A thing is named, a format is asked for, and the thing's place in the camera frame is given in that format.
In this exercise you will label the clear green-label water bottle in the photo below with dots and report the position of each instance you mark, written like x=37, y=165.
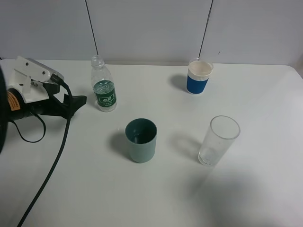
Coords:
x=103, y=85

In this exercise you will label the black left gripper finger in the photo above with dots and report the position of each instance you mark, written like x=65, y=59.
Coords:
x=67, y=108

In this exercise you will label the green plastic cup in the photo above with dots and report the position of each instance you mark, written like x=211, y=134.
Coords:
x=141, y=134

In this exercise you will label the clear drinking glass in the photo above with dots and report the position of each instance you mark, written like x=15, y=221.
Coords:
x=222, y=132

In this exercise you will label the blue sleeved white cup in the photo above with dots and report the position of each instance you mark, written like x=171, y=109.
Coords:
x=198, y=74

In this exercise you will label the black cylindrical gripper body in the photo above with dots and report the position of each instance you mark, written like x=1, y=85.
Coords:
x=19, y=108

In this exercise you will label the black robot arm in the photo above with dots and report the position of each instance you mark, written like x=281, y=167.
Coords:
x=4, y=115

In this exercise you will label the white gripper camera mount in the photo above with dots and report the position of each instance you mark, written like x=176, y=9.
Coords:
x=28, y=78

